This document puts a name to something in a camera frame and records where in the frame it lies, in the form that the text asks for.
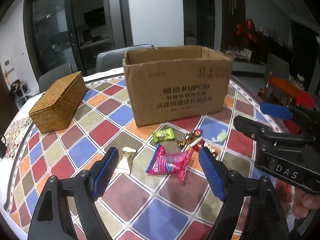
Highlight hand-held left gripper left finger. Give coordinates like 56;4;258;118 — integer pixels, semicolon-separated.
27;147;119;240

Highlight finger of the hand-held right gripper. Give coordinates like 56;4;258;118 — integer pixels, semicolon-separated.
233;116;317;147
259;102;317;135

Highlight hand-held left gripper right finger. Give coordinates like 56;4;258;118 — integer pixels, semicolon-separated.
199;147;290;240

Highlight pale green candy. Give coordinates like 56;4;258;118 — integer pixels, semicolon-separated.
212;129;227;142

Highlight pink snack packet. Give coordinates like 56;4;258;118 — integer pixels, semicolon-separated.
146;144;194;182

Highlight green candy packet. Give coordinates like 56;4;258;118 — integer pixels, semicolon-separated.
152;127;175;143

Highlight brown cardboard box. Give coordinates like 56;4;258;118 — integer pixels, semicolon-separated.
122;45;234;127

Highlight person's right hand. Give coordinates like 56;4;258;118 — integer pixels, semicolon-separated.
292;187;320;220

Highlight cream gold snack packet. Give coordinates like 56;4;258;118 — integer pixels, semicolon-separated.
115;147;137;175

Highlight orange wooden chair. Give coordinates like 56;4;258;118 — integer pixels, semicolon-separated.
259;71;315;134

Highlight red white snack packet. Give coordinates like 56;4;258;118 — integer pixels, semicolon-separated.
194;141;219;159

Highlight grey dining chair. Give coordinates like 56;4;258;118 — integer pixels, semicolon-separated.
96;44;155;74
265;52;290;85
38;63;73;93

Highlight gold twist candy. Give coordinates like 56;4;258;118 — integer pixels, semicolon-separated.
176;132;194;147

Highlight colourful checkered table mat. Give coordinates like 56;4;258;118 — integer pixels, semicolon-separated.
5;74;300;240

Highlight white low bench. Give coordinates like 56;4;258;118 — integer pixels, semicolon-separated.
225;49;267;74

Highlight dark sideboard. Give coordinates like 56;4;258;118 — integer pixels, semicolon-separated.
255;30;320;90

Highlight woven wicker lidded box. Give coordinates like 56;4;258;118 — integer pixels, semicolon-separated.
29;71;88;134

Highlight red foil balloons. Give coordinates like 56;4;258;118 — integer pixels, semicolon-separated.
236;19;258;43

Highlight floral patterned placemat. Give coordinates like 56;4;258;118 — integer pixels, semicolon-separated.
4;116;33;159

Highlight dark wardrobe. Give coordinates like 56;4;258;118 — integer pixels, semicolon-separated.
220;0;247;50

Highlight black mug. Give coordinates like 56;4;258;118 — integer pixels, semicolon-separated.
0;135;7;159

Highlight dark interior door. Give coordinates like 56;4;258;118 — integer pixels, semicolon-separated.
196;0;218;53

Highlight small white cluttered shelf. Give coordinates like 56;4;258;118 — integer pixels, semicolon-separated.
10;79;29;105

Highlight black glass sliding door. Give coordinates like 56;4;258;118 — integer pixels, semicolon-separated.
24;0;125;77

